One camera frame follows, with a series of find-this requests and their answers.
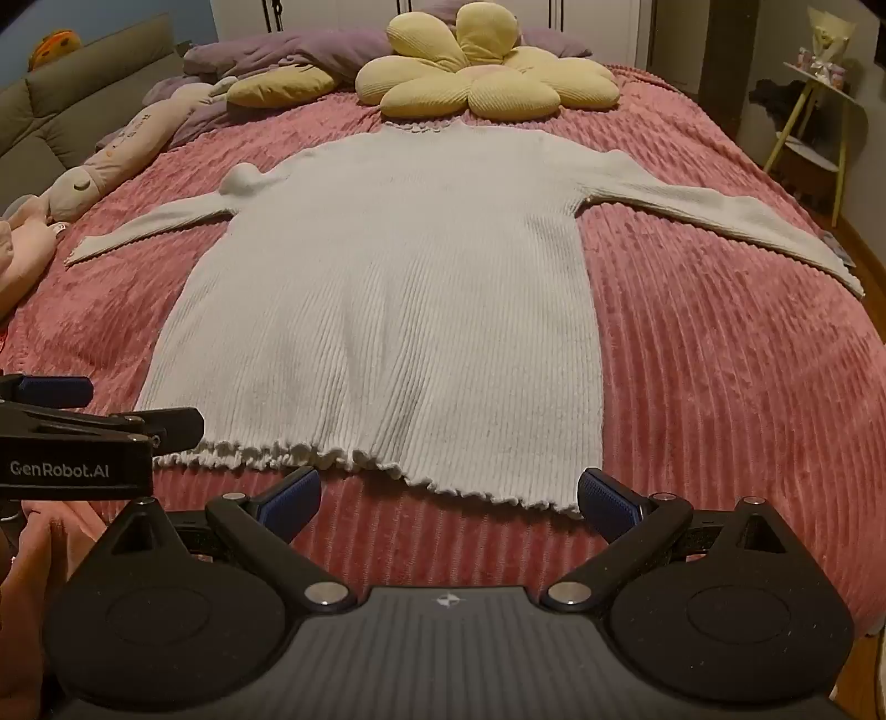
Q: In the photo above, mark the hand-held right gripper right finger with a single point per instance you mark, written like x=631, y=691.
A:
x=609, y=502

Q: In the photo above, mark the orange plush toy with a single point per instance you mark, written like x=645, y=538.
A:
x=54, y=48

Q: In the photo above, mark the yellow side table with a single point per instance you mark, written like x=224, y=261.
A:
x=834, y=93

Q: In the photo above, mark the purple duvet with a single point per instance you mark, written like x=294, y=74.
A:
x=277, y=52

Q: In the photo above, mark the pink plush toy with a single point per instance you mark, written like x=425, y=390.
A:
x=21, y=256

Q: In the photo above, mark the small yellow pillow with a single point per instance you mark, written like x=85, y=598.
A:
x=277, y=86

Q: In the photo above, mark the green padded sofa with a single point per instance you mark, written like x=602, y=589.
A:
x=69, y=104

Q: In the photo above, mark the small jars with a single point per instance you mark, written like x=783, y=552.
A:
x=824, y=66

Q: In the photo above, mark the white ribbed knit sweater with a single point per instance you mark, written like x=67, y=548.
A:
x=387, y=277

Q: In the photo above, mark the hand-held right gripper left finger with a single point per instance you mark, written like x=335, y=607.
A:
x=299, y=490

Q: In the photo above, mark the wrapped flower bouquet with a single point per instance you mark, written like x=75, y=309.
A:
x=827, y=34

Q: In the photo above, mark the yellow flower-shaped pillow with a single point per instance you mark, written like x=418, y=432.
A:
x=429, y=83

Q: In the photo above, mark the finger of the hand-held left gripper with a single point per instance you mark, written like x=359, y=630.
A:
x=55, y=390
x=159, y=422

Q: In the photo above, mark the white wardrobe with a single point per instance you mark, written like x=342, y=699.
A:
x=332, y=17

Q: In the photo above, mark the pink ribbed bedspread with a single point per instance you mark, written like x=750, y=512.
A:
x=692, y=381

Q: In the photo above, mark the dark cloth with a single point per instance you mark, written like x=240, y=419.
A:
x=775, y=104

